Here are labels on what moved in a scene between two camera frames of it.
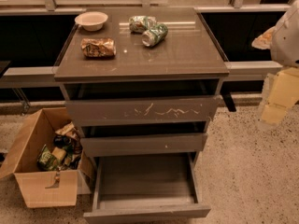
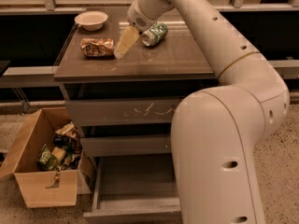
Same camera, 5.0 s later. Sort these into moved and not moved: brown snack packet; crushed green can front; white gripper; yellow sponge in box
Moved: white gripper
Not moved: yellow sponge in box; brown snack packet; crushed green can front
